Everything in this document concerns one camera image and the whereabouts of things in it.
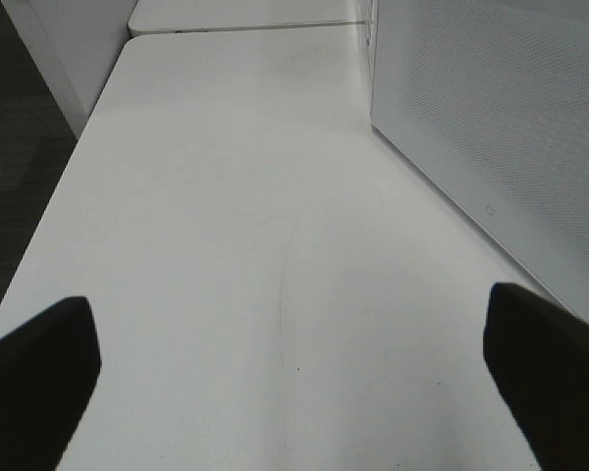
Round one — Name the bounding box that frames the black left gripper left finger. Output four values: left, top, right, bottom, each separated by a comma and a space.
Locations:
0, 296, 102, 470

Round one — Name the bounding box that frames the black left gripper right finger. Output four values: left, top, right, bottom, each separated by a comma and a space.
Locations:
483, 283, 589, 470

